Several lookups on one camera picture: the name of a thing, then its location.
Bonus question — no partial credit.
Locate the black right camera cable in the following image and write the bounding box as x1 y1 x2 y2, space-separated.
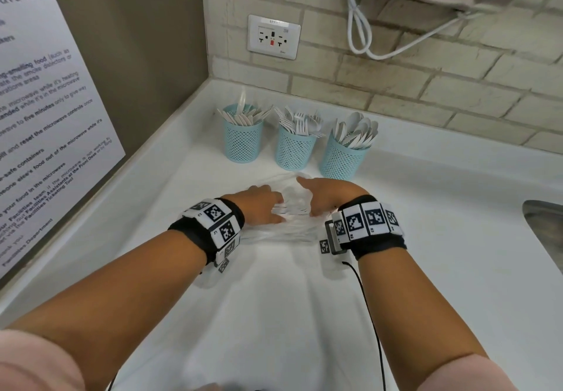
342 262 388 391

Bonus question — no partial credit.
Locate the dark sink basin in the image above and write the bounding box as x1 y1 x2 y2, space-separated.
522 200 563 275

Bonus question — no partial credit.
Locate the person's right forearm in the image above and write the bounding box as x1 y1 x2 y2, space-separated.
357 247 489 391

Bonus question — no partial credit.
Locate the person's pink right sleeve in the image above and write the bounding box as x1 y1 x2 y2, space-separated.
424 354 515 391

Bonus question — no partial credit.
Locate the person's pink sleeve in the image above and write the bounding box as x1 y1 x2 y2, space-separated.
0 329 87 391
424 354 515 391

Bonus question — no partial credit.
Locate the bunch of white plastic knives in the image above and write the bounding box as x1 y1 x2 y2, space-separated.
215 87 274 125

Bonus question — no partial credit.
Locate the person's right hand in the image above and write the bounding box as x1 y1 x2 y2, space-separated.
296 176 370 220

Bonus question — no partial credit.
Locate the black right wrist band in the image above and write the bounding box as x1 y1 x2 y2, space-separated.
324 196 408 260

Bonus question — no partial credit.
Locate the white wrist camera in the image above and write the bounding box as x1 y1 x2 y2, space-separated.
195 250 234 288
318 238 357 278

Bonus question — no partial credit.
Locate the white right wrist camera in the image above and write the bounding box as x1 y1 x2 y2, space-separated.
318 238 357 278

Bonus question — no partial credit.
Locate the black left wrist band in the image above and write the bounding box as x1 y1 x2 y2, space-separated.
168 197 246 268

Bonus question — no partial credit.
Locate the person's left hand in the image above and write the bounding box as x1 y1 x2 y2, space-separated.
219 183 287 227

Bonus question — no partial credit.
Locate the person's left forearm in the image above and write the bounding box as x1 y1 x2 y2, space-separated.
4 227 208 391

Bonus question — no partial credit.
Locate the clear plastic bag of cutlery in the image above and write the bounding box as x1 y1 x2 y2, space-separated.
239 173 335 246

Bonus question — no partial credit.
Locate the black wrist band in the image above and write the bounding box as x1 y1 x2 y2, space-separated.
324 196 408 260
168 197 246 268

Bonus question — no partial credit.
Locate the white printed notice poster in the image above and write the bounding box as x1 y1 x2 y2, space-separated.
0 0 126 281

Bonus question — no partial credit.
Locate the person's pink left sleeve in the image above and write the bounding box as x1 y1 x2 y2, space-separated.
0 329 87 391

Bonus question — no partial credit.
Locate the teal mesh cup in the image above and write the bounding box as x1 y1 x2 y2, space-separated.
320 131 372 181
222 104 264 165
274 122 318 172

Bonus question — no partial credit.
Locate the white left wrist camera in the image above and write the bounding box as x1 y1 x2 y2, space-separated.
195 250 234 288

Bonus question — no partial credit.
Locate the white wall power outlet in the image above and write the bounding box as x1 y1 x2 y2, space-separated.
247 14 302 60

